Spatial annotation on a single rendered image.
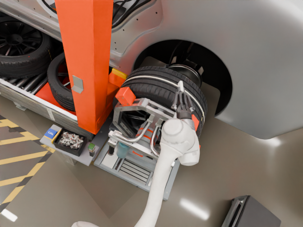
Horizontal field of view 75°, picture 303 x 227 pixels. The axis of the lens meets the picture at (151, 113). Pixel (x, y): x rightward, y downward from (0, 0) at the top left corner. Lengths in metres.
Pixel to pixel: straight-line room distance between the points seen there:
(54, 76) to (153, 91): 1.14
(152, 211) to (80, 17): 0.81
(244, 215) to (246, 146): 1.01
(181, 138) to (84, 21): 0.57
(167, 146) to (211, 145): 1.83
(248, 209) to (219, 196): 0.38
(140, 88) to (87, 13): 0.54
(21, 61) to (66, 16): 1.37
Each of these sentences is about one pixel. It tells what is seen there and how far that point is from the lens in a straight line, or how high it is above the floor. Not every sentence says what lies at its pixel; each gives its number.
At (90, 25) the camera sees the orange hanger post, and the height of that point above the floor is 1.55.
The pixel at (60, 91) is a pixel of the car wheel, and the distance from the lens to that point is 1.94.
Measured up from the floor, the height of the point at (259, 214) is 0.34.
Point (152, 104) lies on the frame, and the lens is 1.16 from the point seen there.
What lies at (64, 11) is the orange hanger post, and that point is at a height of 1.55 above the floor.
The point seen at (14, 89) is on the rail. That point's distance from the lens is 2.18.
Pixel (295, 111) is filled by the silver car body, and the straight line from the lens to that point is 1.63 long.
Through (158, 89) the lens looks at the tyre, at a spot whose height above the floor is 1.17.
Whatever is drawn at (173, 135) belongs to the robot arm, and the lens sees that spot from 0.72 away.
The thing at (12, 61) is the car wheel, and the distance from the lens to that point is 2.23.
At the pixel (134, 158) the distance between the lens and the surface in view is 2.03.
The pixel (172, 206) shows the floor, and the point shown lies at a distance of 2.19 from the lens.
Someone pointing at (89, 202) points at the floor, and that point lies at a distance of 2.08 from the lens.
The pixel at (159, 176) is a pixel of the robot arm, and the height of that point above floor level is 1.32.
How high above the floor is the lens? 2.07
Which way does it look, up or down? 57 degrees down
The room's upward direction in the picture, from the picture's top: 25 degrees clockwise
